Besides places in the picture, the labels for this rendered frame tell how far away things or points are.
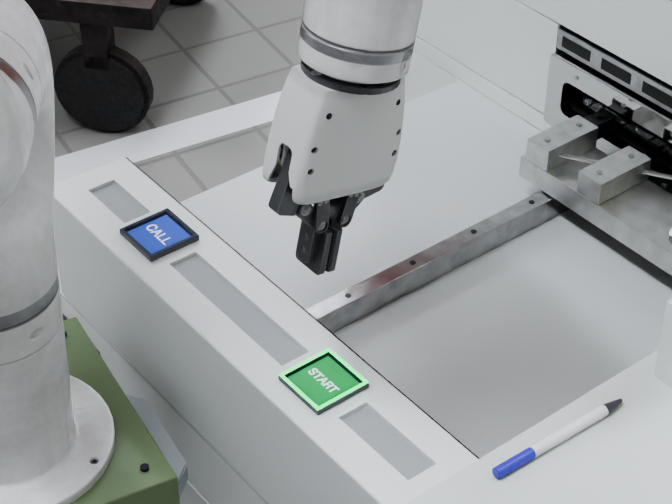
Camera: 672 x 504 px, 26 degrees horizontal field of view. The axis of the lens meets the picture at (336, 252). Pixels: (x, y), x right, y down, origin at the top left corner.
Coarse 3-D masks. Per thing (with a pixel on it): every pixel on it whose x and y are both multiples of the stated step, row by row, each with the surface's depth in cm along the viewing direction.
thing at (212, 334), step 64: (64, 192) 147; (128, 192) 147; (64, 256) 151; (128, 256) 139; (192, 256) 139; (128, 320) 143; (192, 320) 132; (256, 320) 132; (192, 384) 136; (256, 384) 125; (384, 384) 125; (256, 448) 130; (320, 448) 119; (384, 448) 120; (448, 448) 119
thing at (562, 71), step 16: (560, 64) 171; (576, 64) 170; (560, 80) 172; (576, 80) 170; (592, 80) 168; (608, 80) 167; (560, 96) 173; (592, 96) 169; (608, 96) 167; (624, 96) 164; (640, 96) 164; (544, 112) 177; (560, 112) 174; (576, 112) 174; (624, 112) 165; (640, 112) 163; (656, 112) 162; (656, 128) 162; (608, 144) 170; (624, 144) 169; (656, 160) 167
